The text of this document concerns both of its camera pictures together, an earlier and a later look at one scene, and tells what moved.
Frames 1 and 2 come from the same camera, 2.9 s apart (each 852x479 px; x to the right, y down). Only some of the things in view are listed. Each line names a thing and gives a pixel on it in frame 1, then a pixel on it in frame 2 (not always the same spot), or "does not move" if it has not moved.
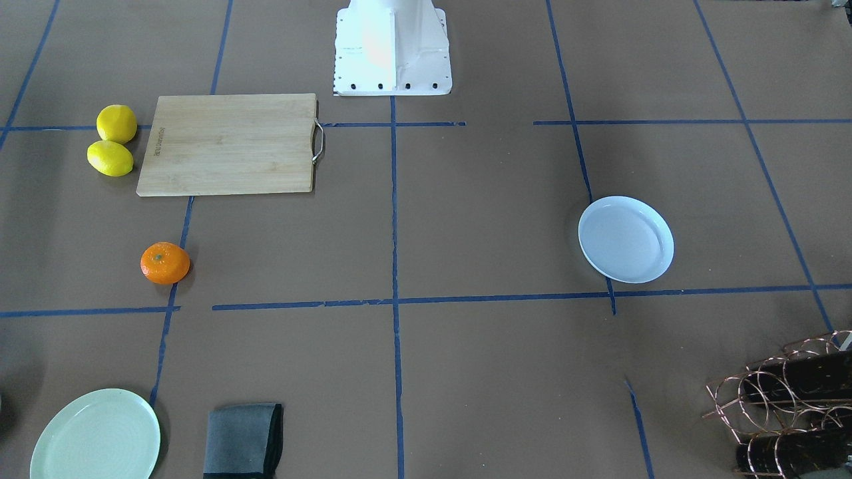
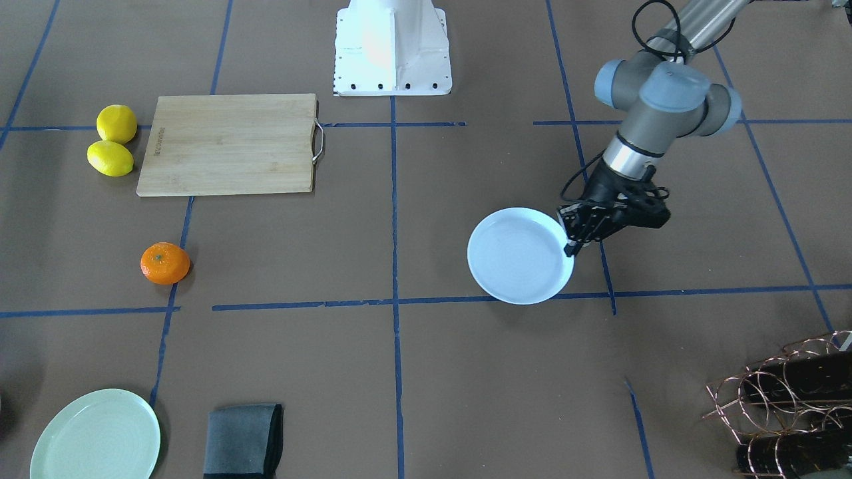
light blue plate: [625, 239] → [516, 255]
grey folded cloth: [243, 441] does not move
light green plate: [108, 434] does not move
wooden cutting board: [231, 144] does not move
